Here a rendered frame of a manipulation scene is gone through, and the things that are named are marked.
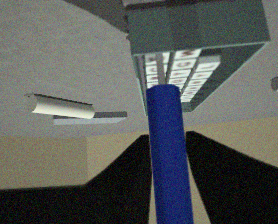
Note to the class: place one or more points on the blue and grey stylus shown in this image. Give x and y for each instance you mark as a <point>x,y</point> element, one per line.
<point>168,152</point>

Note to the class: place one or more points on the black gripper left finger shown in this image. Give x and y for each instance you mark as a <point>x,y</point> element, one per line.
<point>120,194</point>

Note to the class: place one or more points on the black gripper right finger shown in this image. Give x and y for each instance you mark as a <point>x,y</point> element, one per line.
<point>234,188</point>

